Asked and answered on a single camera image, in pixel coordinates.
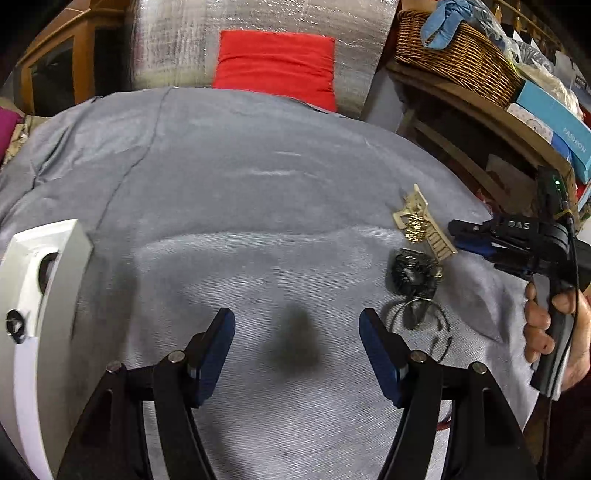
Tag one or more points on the grey table cloth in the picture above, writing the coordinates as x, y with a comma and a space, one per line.
198, 199

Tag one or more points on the silver foil insulation board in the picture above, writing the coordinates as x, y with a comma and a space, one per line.
176, 43

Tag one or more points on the person's right hand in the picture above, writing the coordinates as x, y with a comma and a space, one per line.
538, 342

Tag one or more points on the clear glass bangle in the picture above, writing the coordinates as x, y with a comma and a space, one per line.
417, 310

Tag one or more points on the blue cloth in basket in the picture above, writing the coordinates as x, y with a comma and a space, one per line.
440, 28

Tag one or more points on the magenta pillow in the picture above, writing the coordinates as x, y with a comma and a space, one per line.
8, 121

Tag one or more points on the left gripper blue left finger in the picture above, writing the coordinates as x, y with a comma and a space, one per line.
181, 383

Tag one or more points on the white jewelry tray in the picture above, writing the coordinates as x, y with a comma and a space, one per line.
41, 274

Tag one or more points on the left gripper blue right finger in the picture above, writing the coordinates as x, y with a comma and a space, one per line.
413, 382

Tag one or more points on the gold snowflake brooch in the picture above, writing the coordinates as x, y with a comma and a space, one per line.
416, 228

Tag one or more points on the cream hair claw clip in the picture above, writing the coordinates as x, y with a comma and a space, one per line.
439, 243

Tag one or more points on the wooden shelf table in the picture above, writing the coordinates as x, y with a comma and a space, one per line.
494, 154

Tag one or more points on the red cushion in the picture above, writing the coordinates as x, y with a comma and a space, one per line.
295, 65

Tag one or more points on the wicker basket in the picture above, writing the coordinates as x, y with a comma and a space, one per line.
470, 60

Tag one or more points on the white blue patterned box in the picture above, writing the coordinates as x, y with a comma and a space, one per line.
541, 128

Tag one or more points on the light blue shoe box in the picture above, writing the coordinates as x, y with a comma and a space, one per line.
567, 126

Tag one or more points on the wooden cabinet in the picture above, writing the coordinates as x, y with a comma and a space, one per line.
79, 55

